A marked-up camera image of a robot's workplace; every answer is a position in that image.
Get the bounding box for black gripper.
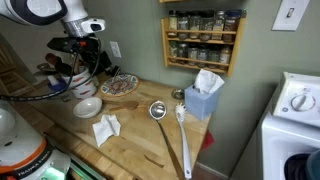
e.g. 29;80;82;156
80;47;113;76

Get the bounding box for glass spice jar black lid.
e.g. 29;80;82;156
196;44;210;69
188;11;202;40
199;10;215;42
207;45;221;70
218;45;233;71
167;9;179;37
212;10;226;42
177;11;190;40
186;43;199;66
177;42;189;65
168;40;179;63

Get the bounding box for wooden spice rack with jars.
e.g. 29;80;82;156
159;0;188;4

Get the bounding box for wooden two-shelf spice rack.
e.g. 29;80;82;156
160;16;248;78

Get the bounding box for spice jar blue lid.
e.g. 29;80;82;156
222;9;242;43

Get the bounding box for small black object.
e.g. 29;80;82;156
111;64;123;78

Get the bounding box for white utensil crock red chilies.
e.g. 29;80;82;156
61;67;98;100

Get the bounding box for colourful patterned round trivet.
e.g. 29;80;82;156
100;73;141;98

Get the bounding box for dark wooden spoon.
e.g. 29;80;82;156
44;52;75;77

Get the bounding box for blue plastic container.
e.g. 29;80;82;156
47;74;68;93

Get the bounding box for white ceramic bowl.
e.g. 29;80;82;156
72;96;103;120

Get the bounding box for metal measuring spoons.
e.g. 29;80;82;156
59;94;73;103

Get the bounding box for metal kitchen tool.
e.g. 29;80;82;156
36;62;58;76

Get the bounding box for crumpled white napkin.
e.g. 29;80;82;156
92;114;122;148

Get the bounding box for metal ladle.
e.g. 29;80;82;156
148;100;186;180

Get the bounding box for wooden chair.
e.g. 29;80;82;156
0;33;37;98

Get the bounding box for small metal cup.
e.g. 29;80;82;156
171;88;186;101

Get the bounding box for pale blue tissue box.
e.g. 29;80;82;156
184;84;220;121

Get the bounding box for white tissue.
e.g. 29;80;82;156
193;68;226;95

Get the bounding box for white plastic pasta server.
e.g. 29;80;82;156
174;102;193;180

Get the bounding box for red cloth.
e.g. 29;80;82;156
199;129;216;153

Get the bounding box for white laundry appliance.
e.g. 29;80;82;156
229;71;320;180

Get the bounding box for white appliance dial knob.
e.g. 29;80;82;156
290;93;316;113

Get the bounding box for teal blue object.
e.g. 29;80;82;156
305;149;320;180

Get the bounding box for white wall outlet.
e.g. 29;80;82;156
109;40;123;59

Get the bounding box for white light switch plate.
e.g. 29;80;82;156
271;0;311;32

